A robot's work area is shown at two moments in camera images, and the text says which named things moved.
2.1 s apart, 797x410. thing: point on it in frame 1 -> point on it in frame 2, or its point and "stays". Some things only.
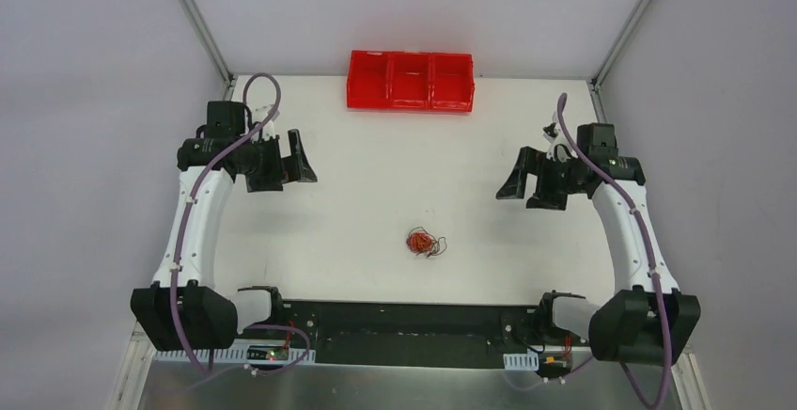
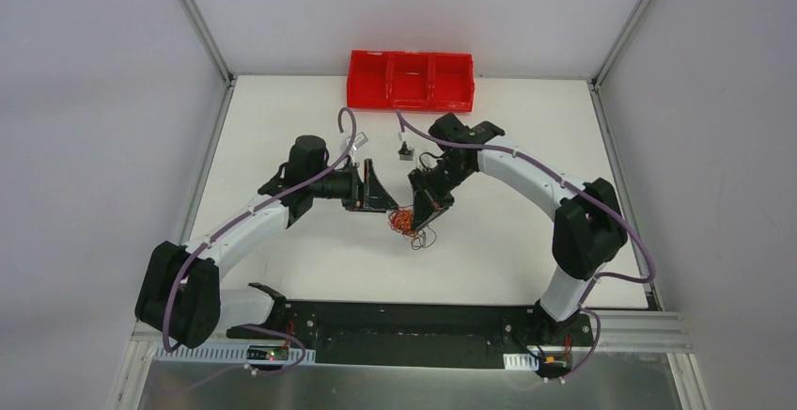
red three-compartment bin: x=410 y=80 stays
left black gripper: x=285 y=164 -> x=361 y=184
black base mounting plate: x=414 y=333 stays
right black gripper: x=539 y=178 -> x=429 y=189
